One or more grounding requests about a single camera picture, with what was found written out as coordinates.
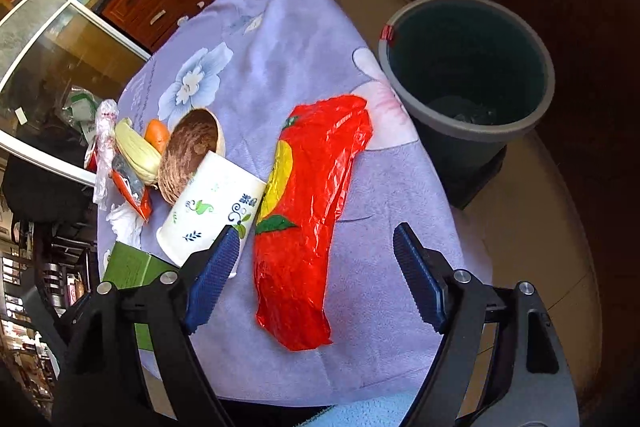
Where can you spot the red plastic bag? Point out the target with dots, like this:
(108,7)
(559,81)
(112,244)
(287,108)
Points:
(300,217)

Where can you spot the grey trash bin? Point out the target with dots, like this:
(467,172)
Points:
(450,152)

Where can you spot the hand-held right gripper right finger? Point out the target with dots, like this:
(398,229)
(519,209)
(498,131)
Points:
(420,277)

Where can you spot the yellow corn husk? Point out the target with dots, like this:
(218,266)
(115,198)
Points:
(135,149)

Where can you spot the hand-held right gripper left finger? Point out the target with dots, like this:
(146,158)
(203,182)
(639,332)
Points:
(215,272)

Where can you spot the white crumpled tissue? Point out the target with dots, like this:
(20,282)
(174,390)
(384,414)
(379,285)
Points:
(125,227)

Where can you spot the green white plastic bag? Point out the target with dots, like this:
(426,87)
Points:
(82,107)

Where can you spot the purple floral cloth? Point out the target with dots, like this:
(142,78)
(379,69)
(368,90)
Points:
(280,72)

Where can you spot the brown coconut shell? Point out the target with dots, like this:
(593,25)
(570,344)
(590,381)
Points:
(187,152)

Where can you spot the light blue cloth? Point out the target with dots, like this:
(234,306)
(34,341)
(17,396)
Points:
(360,412)

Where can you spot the glass sliding door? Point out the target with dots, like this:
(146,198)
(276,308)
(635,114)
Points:
(50,2)

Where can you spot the orange snack packet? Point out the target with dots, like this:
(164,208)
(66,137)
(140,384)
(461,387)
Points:
(140,202)

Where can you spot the clear plastic wrap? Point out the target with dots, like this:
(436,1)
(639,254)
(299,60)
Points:
(106,127)

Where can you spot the green cardboard box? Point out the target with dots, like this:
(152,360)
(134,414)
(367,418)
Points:
(130,267)

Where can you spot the white floral paper cup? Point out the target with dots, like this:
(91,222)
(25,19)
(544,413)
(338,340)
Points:
(215,202)

